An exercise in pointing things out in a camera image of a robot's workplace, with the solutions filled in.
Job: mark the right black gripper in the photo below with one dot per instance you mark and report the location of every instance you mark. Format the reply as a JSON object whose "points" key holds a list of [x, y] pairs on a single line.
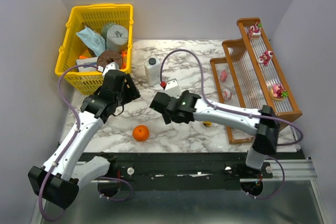
{"points": [[158, 104]]}

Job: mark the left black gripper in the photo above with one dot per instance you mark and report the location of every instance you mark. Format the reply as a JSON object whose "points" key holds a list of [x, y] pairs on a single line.
{"points": [[128, 87]]}

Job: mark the white bottle black cap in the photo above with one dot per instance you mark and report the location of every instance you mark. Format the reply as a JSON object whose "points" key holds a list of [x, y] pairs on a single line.
{"points": [[152, 71]]}

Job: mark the yellow duck toy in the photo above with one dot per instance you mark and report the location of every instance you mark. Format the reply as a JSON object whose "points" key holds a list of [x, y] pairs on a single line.
{"points": [[207, 124]]}

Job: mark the orange fruit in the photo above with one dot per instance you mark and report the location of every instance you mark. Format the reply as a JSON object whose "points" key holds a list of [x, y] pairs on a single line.
{"points": [[141, 133]]}

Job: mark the pink white toy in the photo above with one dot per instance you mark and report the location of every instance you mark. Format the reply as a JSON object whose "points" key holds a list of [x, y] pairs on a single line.
{"points": [[227, 94]]}

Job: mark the pink round toy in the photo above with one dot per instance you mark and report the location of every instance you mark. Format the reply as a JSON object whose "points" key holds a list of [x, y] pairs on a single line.
{"points": [[223, 75]]}

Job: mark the yellow plastic basket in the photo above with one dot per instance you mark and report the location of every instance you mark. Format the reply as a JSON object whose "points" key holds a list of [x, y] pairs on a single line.
{"points": [[95, 17]]}

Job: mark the pink strawberry bear toy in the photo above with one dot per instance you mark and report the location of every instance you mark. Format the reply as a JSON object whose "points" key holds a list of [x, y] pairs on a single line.
{"points": [[265, 58]]}

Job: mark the red white bear toy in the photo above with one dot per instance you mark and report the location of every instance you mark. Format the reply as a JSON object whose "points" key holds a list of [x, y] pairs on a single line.
{"points": [[254, 31]]}

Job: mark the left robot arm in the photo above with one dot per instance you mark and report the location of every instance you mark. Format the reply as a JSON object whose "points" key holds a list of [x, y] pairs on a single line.
{"points": [[59, 179]]}

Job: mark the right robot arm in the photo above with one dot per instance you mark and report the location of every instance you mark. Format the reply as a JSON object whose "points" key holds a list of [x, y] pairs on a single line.
{"points": [[261, 124]]}

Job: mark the brown tiered wooden shelf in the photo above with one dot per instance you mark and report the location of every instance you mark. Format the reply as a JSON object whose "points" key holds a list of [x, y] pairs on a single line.
{"points": [[248, 80]]}

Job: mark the orange bottle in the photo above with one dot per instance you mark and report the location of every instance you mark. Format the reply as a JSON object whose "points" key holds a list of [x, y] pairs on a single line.
{"points": [[124, 55]]}

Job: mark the brown tape roll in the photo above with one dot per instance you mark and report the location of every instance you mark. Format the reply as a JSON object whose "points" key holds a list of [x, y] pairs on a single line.
{"points": [[108, 57]]}

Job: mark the white blue box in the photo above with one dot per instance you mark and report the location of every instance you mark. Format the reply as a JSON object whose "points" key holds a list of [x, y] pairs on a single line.
{"points": [[87, 65]]}

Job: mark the grey tape roll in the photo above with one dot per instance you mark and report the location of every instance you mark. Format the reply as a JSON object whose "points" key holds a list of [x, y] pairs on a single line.
{"points": [[117, 39]]}

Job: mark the light blue plastic pouch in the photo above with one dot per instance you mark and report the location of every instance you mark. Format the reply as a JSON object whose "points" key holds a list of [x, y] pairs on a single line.
{"points": [[93, 40]]}

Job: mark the green ball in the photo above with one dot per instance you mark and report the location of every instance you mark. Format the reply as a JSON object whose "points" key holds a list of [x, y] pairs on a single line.
{"points": [[105, 29]]}

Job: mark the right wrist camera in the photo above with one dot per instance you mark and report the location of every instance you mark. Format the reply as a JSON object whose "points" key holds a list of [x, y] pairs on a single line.
{"points": [[171, 88]]}

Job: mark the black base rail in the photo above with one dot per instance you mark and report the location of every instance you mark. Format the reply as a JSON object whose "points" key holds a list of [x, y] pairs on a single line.
{"points": [[179, 171]]}

